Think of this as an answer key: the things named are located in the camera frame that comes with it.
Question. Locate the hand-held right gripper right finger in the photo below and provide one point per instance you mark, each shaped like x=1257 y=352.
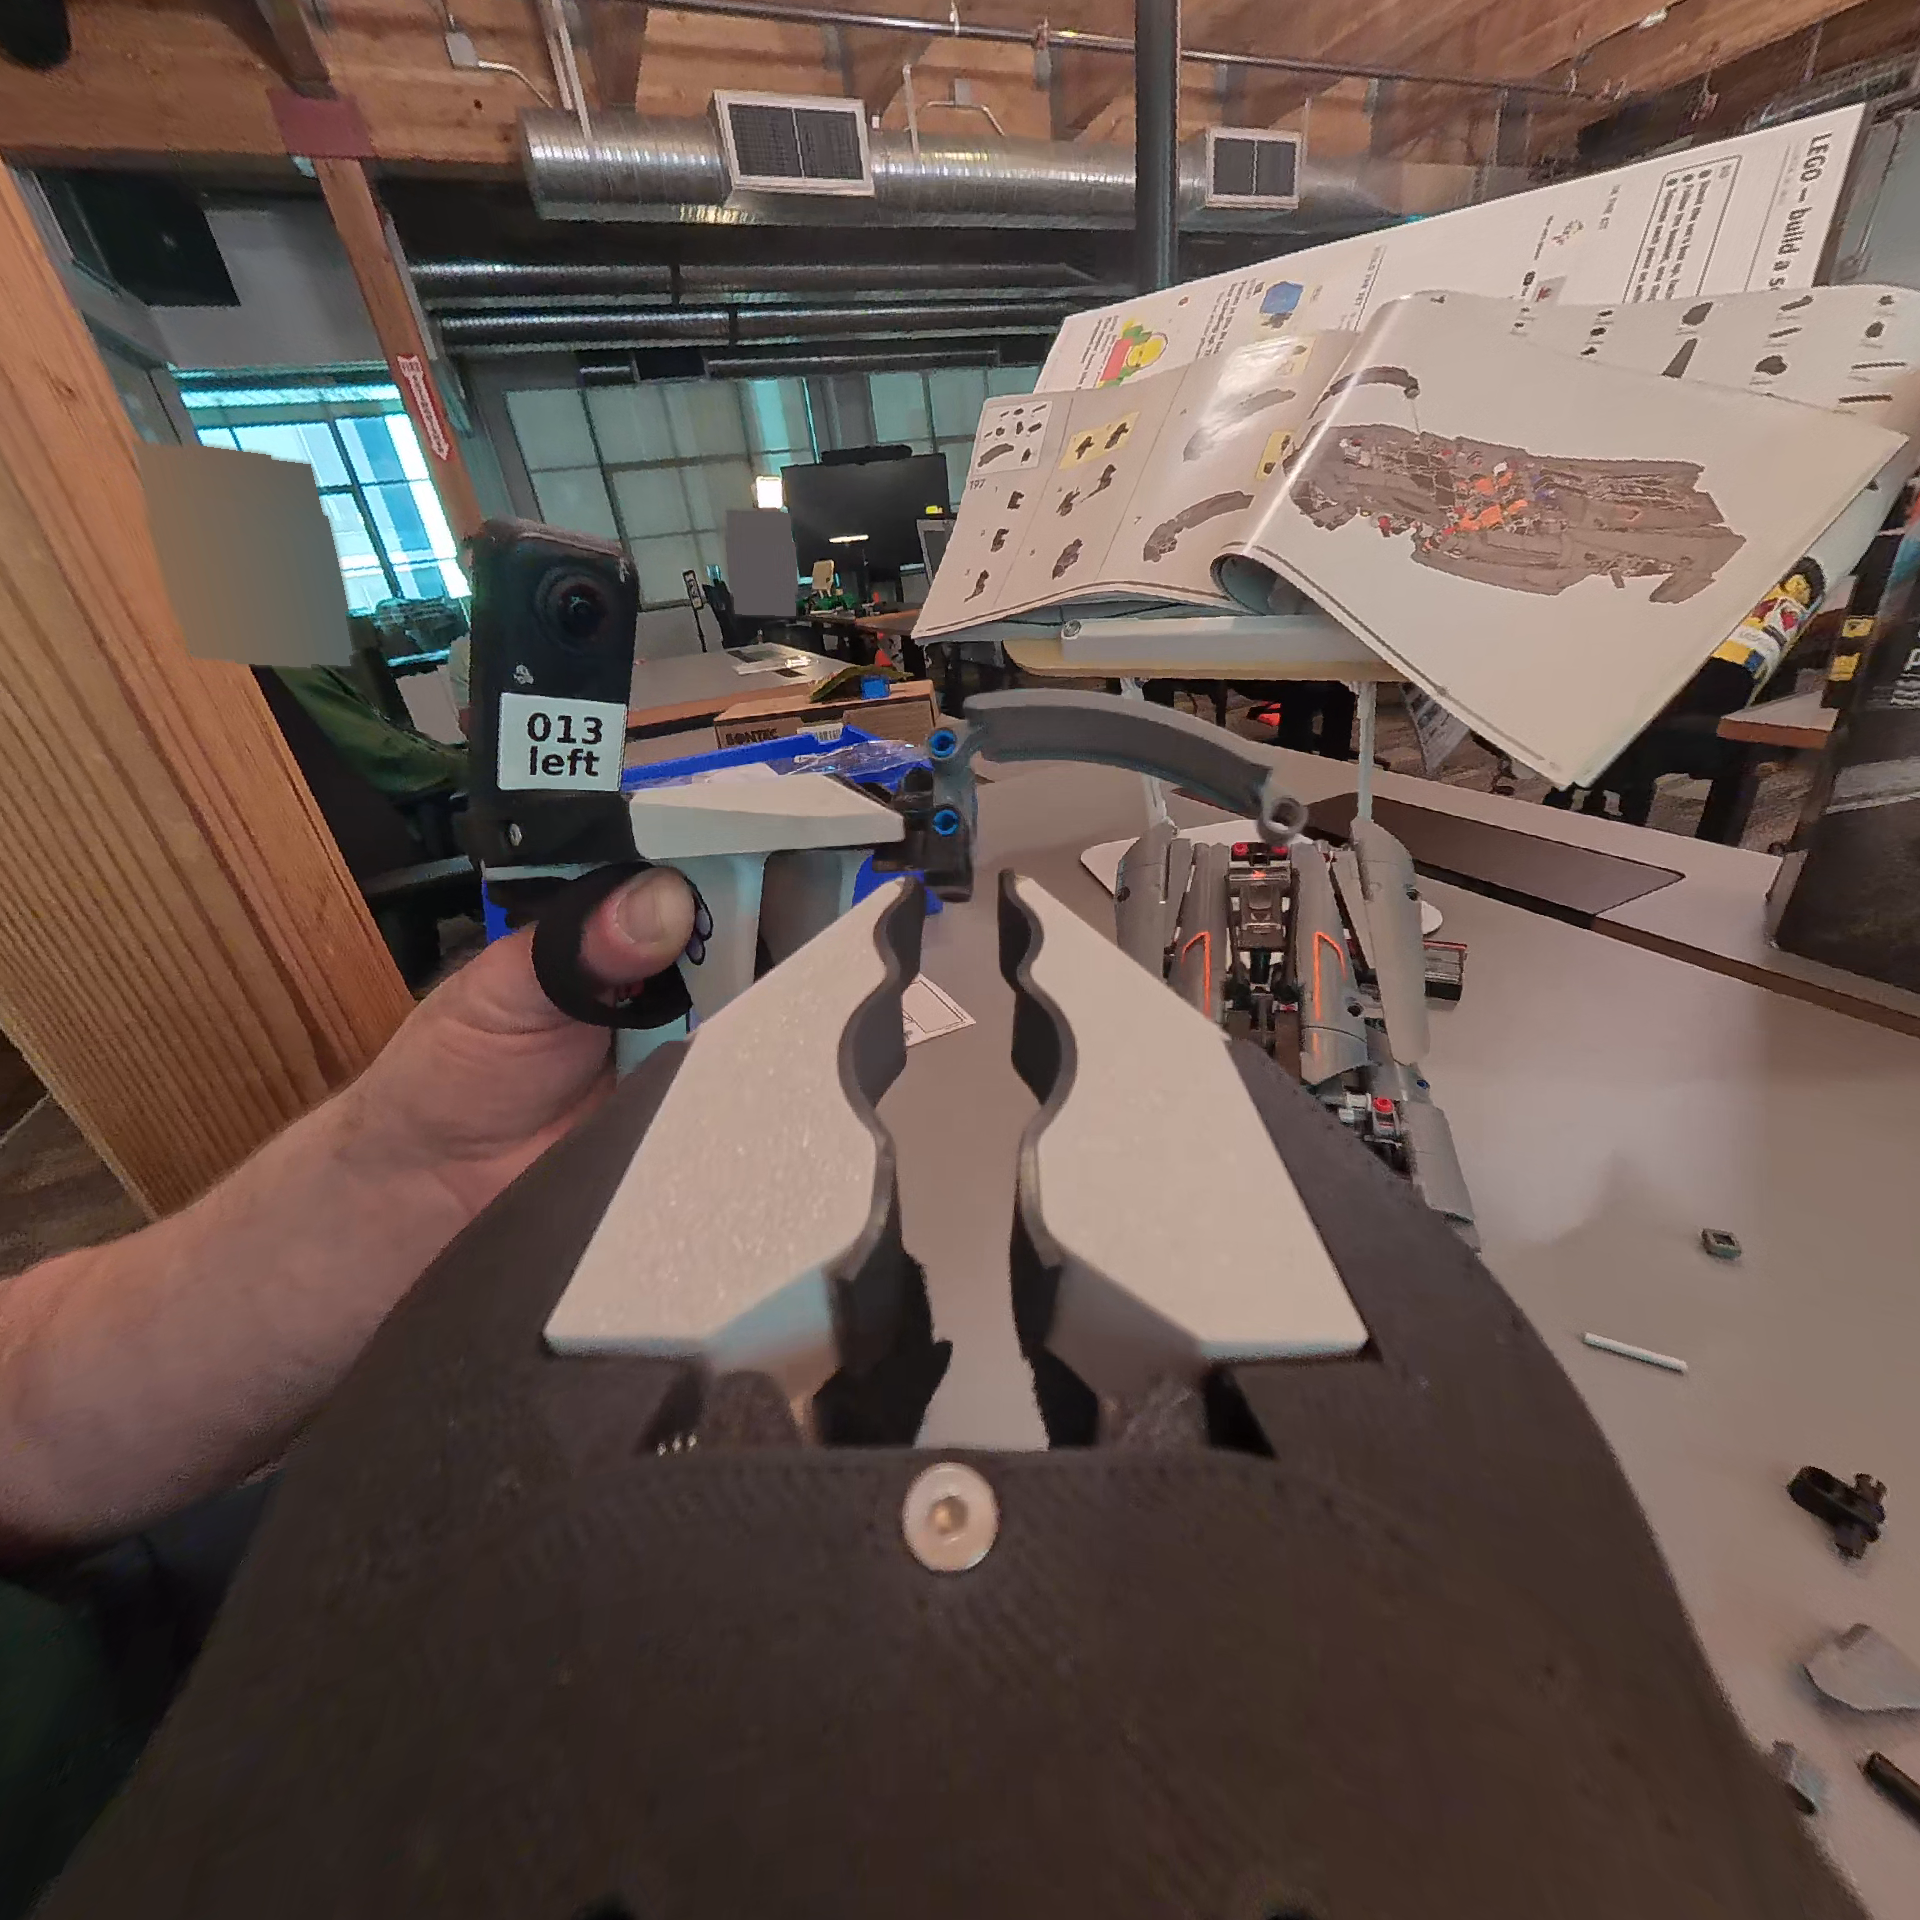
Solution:
x=1201 y=1200

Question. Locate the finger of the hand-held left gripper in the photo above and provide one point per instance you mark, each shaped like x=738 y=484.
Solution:
x=765 y=819

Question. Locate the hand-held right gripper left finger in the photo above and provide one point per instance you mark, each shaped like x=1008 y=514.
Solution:
x=721 y=1200

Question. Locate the grey lego car model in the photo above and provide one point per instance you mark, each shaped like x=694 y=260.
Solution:
x=1320 y=991

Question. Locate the grey curved lego piece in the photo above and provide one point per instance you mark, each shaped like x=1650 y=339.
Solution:
x=1110 y=735

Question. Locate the person's left forearm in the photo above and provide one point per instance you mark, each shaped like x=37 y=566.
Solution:
x=150 y=1348

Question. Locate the white lego rod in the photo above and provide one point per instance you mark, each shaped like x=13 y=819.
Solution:
x=1634 y=1351

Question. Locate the black lego connector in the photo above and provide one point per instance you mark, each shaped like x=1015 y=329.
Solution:
x=1838 y=1506

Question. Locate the lego instruction booklet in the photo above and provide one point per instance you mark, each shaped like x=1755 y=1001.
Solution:
x=1501 y=494

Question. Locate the lego car set box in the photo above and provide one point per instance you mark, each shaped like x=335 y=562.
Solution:
x=1861 y=810

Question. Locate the grey lego panel piece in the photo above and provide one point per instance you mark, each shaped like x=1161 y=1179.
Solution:
x=1869 y=1670

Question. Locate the small grey lego piece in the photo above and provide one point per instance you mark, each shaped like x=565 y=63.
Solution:
x=1799 y=1778

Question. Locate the dark lego pin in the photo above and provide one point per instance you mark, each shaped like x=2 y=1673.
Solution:
x=1893 y=1780

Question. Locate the person's left hand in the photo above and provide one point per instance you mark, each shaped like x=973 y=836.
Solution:
x=480 y=1079

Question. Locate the clear plastic bags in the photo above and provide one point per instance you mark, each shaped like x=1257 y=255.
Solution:
x=839 y=769

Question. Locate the brown cardboard box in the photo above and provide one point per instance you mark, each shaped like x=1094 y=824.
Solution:
x=781 y=722

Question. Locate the blue plastic bin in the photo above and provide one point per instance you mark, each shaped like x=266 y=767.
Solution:
x=879 y=743

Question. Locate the white sticker sheet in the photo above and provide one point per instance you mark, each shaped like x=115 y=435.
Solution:
x=937 y=1014

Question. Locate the black monitor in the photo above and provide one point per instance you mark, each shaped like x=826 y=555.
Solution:
x=862 y=511

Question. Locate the white book stand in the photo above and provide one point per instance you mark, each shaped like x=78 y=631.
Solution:
x=1201 y=648

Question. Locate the black metal pole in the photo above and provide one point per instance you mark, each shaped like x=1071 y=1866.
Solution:
x=1157 y=136

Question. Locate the toy figure printed sign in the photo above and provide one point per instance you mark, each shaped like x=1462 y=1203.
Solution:
x=1770 y=628

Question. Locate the white instruction poster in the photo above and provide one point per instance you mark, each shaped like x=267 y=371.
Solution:
x=1650 y=210

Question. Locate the red white wall sign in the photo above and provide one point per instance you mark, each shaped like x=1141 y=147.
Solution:
x=424 y=407

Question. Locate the thick wooden post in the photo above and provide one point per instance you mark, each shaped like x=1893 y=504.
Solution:
x=150 y=900

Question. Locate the large white duct vent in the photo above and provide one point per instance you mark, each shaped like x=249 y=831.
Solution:
x=792 y=142

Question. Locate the silver spiral air duct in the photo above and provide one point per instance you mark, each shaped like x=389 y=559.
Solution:
x=975 y=158

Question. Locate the small white duct vent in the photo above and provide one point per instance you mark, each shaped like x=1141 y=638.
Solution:
x=1254 y=167

